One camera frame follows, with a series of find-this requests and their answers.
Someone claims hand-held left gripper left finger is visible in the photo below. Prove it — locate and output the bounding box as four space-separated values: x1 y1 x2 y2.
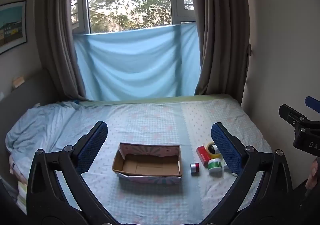
26 121 108 215

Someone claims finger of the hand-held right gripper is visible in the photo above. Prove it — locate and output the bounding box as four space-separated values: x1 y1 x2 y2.
279 104 309 131
305 96 320 111

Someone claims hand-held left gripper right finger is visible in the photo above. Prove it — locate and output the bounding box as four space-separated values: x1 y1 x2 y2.
211 122 293 215

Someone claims yellow tape roll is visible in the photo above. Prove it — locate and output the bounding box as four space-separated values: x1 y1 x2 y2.
206 142 217 156

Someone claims green label white jar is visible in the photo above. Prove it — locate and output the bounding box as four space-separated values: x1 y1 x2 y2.
208 156 223 177

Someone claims small red box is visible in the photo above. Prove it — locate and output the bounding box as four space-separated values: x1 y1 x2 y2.
196 146 211 168

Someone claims cardboard box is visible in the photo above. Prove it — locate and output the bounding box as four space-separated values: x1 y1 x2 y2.
112 142 183 184

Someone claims person's right hand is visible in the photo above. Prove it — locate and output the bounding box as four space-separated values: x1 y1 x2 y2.
305 158 320 190

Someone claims crumpled light blue quilt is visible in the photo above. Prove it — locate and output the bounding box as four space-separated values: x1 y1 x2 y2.
5 101 83 183

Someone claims checked floral bed sheet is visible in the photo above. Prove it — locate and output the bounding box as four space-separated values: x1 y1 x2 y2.
5 94 273 225

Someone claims grey headboard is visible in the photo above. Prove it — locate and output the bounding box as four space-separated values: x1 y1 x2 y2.
0 68 54 109

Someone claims light blue hanging cloth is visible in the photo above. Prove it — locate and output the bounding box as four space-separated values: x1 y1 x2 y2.
73 22 202 101

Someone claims beige item on headboard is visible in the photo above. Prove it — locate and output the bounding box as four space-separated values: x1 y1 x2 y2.
12 76 26 89

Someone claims brown curtain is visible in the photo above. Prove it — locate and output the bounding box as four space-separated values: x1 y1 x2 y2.
35 0 88 101
186 0 251 106

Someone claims framed wall picture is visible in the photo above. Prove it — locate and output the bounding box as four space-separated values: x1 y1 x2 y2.
0 0 27 54

